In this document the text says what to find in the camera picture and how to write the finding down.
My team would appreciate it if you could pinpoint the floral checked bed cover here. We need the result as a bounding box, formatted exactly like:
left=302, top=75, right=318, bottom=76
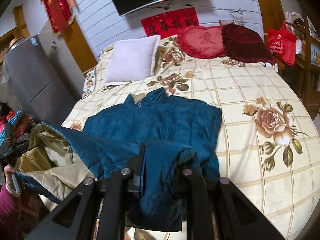
left=63, top=37, right=319, bottom=239

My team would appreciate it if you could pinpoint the red shopping bag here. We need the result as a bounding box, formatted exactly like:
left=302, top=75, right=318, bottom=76
left=267, top=22, right=296, bottom=66

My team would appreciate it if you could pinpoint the grey refrigerator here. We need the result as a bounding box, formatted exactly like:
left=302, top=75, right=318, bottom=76
left=1, top=23, right=85, bottom=126

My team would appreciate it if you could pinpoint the wooden shelf rack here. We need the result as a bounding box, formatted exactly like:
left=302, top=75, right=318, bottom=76
left=279, top=13, right=319, bottom=119

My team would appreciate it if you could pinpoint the red banner with characters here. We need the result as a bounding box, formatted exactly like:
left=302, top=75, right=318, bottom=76
left=140, top=7, right=199, bottom=38

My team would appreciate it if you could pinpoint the teal quilted puffer jacket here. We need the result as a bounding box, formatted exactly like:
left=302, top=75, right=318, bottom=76
left=15, top=88, right=222, bottom=231

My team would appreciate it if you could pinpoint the white square pillow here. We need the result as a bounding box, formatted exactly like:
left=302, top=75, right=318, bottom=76
left=105, top=35, right=161, bottom=85

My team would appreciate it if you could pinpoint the dark red velvet cushion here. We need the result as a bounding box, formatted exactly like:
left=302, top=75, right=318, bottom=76
left=221, top=24, right=276, bottom=64

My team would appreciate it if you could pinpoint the red hanging festive ornament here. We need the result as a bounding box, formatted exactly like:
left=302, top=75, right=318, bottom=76
left=40, top=0, right=74, bottom=35

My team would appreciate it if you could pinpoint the magenta sleeved forearm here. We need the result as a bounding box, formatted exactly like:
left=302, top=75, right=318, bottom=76
left=0, top=183, right=23, bottom=239

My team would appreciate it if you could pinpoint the red heart-shaped cushion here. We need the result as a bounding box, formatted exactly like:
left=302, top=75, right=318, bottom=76
left=175, top=26, right=226, bottom=59

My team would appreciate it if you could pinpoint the person's left hand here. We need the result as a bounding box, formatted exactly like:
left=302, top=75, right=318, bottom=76
left=4, top=164, right=20, bottom=196

